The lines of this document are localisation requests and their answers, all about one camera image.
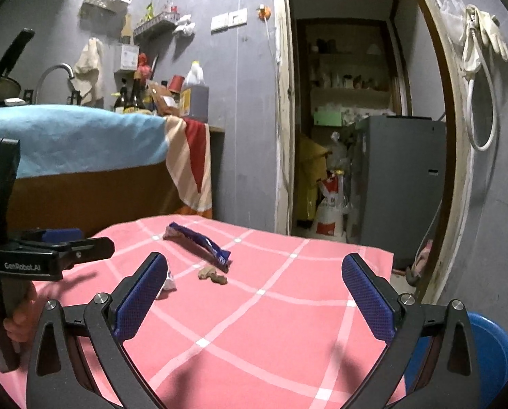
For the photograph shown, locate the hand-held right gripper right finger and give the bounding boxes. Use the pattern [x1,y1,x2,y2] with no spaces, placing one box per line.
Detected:
[341,252,481,409]

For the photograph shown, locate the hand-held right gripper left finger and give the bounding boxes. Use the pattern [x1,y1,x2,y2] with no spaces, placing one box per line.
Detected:
[26,252,169,409]

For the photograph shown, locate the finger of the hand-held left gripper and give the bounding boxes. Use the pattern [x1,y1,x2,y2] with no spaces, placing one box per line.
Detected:
[58,237,116,272]
[7,227,85,248]

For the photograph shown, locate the small white paper scrap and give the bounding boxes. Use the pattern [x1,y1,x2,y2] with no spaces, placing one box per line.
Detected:
[155,269,177,300]

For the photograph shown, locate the small brown scrap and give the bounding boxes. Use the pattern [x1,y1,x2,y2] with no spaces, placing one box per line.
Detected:
[197,266,228,286]

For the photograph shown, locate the blue snack wrapper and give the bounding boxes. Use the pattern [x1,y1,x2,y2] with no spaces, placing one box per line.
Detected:
[163,221,232,272]

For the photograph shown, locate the person's left hand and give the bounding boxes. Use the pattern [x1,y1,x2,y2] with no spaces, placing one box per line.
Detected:
[0,282,38,355]

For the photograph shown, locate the wooden cabinet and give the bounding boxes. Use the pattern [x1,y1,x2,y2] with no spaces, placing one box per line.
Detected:
[6,125,227,240]

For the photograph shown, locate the pink cloth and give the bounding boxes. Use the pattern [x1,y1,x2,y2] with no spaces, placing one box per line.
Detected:
[408,239,434,285]

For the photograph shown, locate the white red-print sack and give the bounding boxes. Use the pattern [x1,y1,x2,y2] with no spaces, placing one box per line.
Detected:
[315,172,348,240]

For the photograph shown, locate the light blue towel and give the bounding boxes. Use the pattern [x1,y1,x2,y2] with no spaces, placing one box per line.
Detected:
[0,106,170,180]

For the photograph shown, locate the grey cabinet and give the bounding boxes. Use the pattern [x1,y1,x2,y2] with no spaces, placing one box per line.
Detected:
[349,115,448,272]

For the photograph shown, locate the pink checked blanket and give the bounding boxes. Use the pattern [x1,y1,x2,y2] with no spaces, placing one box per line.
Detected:
[0,215,408,409]

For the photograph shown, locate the blue plastic basin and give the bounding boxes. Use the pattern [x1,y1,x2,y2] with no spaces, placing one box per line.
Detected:
[404,311,508,408]

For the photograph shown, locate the red beige striped cloth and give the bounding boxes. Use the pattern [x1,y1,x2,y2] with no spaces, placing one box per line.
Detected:
[164,115,214,214]

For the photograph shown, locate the yellow bag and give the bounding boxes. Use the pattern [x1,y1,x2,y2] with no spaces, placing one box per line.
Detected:
[297,134,330,223]

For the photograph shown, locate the metal faucet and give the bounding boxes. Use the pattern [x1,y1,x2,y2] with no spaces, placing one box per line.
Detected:
[35,62,76,105]

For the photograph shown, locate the clear plastic bag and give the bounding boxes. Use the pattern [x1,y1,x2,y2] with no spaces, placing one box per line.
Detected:
[327,131,353,176]

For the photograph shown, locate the dark glass bottles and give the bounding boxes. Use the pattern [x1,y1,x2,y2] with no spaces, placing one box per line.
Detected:
[113,78,147,115]

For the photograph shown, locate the beige rag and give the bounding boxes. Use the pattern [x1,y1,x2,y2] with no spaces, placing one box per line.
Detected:
[73,37,106,107]

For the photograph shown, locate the brown paper bag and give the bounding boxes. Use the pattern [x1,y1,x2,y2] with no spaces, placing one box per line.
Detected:
[147,81,182,117]

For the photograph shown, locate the grey box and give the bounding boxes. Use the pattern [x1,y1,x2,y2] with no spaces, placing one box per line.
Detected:
[180,86,211,122]

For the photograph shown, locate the green box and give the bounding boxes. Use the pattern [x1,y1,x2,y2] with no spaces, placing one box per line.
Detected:
[314,109,345,128]

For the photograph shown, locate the white plastic bottle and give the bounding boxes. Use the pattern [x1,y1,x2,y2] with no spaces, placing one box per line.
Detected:
[183,60,206,88]

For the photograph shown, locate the storage room shelf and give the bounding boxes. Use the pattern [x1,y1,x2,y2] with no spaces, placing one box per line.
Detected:
[308,38,394,95]

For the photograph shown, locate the white cloth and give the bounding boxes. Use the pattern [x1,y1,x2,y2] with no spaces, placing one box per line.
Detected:
[172,14,196,36]

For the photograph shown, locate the white gloves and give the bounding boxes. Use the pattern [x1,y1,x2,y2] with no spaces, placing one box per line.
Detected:
[462,4,508,78]

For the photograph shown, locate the white wall box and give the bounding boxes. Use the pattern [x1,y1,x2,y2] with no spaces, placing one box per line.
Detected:
[119,43,138,70]

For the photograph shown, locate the white wall basket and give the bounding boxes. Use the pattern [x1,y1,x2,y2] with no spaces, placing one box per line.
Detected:
[80,0,134,20]

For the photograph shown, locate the white hose loop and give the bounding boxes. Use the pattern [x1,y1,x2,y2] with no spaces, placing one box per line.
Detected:
[466,50,500,152]

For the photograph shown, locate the wall shelf rack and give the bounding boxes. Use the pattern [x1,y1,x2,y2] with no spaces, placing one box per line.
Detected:
[132,10,183,46]

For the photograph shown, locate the white wall switches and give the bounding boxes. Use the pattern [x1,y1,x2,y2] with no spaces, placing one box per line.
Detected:
[210,7,249,33]

